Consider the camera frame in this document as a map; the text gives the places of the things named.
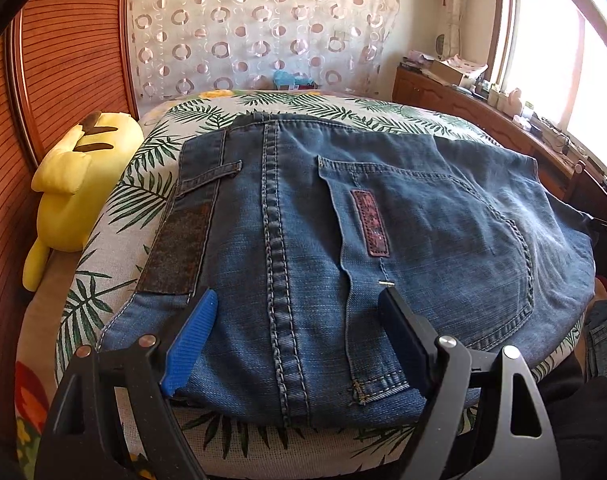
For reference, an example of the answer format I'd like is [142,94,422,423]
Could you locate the blue denim jeans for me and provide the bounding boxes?
[99,113,595,428]

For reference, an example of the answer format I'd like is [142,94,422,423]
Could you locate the palm-leaf print cushion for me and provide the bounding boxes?
[55,93,595,479]

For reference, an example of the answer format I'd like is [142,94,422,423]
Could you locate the floral bed blanket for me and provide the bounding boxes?
[15,91,321,477]

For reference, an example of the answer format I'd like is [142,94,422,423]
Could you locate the yellow Pikachu plush toy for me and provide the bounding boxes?
[22,112,144,292]

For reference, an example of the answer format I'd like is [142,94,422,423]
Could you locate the wooden sideboard cabinet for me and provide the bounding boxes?
[392,66,607,221]

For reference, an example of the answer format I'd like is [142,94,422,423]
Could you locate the cardboard box on sideboard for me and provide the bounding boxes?
[428,55,488,88]

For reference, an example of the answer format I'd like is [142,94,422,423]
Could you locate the blue toy on bed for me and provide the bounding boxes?
[273,70,317,90]

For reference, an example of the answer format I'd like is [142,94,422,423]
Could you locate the wooden slatted wardrobe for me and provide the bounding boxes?
[0,0,136,460]

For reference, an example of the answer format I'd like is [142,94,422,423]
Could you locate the wooden framed window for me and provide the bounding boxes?
[490,0,607,174]

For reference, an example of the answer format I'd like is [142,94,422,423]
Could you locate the white circle-pattern curtain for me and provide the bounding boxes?
[128,0,400,107]

